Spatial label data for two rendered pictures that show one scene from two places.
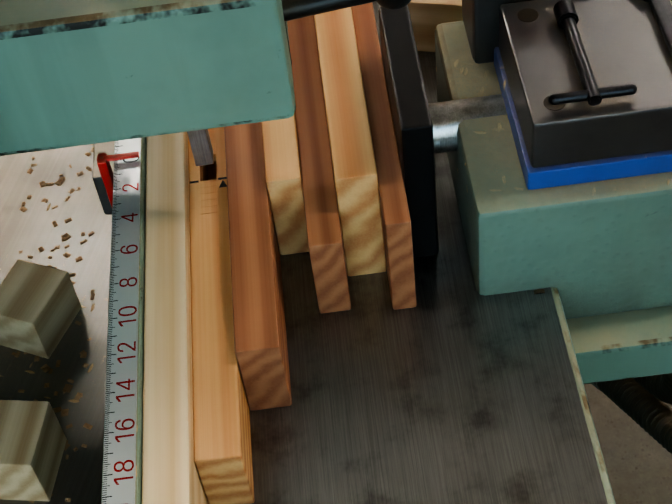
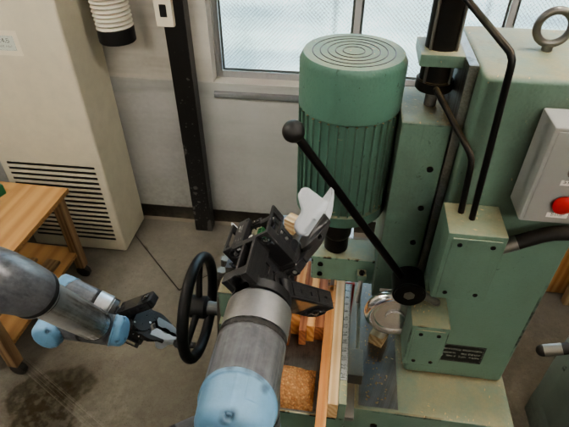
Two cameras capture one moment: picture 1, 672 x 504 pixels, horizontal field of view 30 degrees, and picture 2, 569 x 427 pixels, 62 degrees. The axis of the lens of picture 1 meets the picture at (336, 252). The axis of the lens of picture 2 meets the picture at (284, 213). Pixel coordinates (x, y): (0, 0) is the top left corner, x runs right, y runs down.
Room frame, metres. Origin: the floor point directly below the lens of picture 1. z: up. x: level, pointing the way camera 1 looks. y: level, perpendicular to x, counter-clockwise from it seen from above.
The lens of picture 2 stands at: (1.22, 0.04, 1.79)
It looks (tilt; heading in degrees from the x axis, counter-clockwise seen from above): 39 degrees down; 187
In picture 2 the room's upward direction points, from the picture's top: straight up
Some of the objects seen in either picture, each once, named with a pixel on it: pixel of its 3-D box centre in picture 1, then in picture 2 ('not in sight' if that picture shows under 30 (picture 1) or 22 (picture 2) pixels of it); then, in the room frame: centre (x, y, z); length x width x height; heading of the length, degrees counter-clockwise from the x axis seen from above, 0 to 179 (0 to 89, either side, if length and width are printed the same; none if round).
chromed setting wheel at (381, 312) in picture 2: not in sight; (394, 313); (0.58, 0.19, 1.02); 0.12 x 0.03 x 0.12; 89
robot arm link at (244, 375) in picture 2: not in sight; (242, 385); (0.97, -0.03, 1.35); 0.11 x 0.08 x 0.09; 179
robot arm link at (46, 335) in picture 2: not in sight; (62, 323); (0.55, -0.60, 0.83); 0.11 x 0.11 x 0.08; 88
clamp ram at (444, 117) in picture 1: (468, 123); not in sight; (0.45, -0.07, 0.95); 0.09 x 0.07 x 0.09; 179
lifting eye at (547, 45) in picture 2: not in sight; (553, 29); (0.46, 0.35, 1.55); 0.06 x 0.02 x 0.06; 89
